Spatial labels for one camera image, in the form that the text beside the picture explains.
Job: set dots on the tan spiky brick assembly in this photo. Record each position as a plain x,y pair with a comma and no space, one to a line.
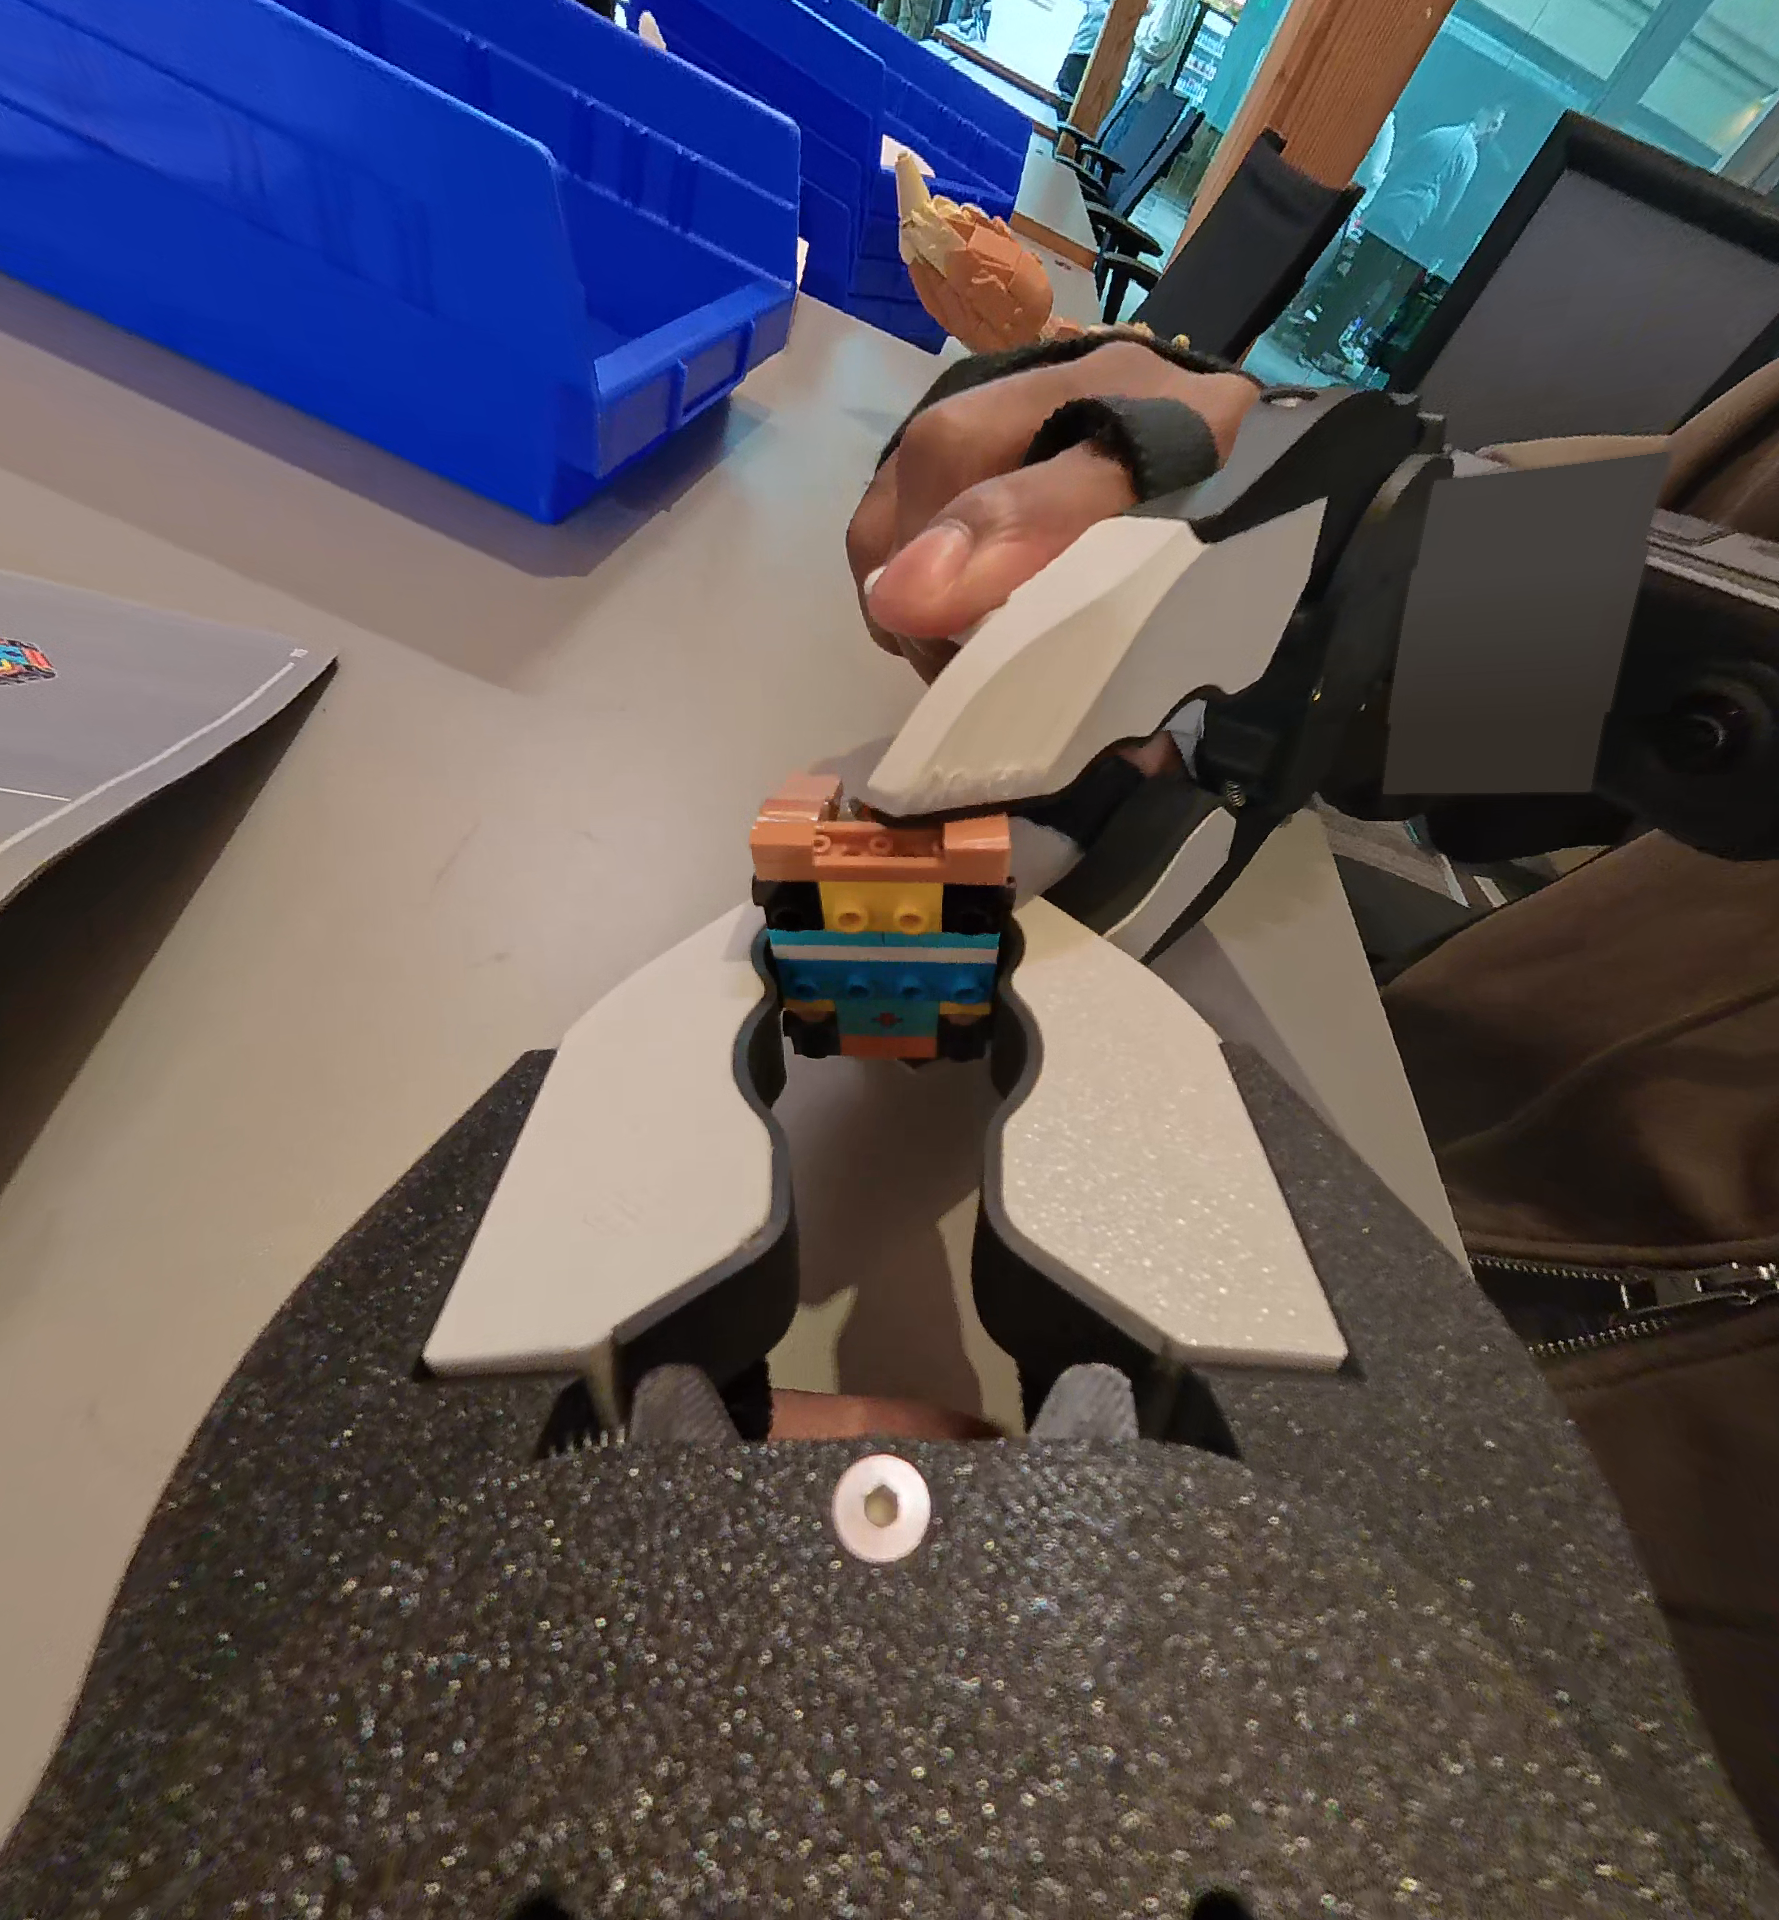
979,254

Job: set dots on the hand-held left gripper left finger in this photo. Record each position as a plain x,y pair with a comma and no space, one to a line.
604,1199

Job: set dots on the wooden post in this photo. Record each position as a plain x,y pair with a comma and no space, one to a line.
1310,104

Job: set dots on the person's right forearm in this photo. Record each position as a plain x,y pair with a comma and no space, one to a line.
1773,449

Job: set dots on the black office chair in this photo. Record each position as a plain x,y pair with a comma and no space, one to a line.
1248,240

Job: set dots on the person's brown jacket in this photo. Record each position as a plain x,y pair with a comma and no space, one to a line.
1655,1080

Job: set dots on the person's right hand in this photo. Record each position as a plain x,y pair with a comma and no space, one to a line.
979,480

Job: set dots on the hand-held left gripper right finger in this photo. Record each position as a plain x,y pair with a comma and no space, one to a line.
1158,1199

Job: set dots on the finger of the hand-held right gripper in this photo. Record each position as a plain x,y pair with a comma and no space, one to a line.
1129,886
1069,660

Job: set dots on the grey instruction booklet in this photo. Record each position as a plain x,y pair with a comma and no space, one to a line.
78,719

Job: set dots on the multicolour toy brick model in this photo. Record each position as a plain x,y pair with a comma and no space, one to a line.
890,960

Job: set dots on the dark monitor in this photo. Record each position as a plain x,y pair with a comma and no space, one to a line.
1609,299

